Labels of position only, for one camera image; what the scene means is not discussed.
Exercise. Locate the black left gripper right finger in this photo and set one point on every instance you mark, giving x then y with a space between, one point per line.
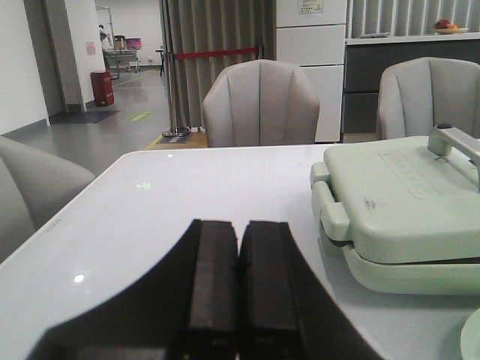
286 312

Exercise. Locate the mint green breakfast maker base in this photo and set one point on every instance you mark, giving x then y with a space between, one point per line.
438 277

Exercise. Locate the fruit plate on counter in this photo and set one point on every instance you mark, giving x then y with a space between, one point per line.
445 27

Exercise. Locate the mint green breakfast maker lid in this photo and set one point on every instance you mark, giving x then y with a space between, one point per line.
413 199

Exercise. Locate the dark grey counter cabinet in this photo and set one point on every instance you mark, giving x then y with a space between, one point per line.
367 58

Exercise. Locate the red barrier belt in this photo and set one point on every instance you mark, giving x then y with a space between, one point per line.
216 53

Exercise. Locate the white refrigerator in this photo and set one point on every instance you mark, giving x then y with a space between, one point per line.
312 35

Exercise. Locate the grey upholstered chair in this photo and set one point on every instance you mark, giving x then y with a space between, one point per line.
416 95
260 103

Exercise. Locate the right grey upholstered chair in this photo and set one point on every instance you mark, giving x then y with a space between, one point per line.
416 95

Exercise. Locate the mint green round plate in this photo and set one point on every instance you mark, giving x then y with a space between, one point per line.
470 337

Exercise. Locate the steel barrier post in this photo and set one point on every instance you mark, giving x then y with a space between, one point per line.
176 128

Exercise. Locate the red trash bin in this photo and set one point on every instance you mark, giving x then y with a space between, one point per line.
102 88

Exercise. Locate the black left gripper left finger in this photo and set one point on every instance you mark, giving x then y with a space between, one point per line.
184 307

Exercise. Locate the left grey upholstered chair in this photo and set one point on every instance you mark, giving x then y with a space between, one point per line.
260 103

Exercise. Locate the grey chair at table side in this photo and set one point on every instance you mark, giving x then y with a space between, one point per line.
35 185

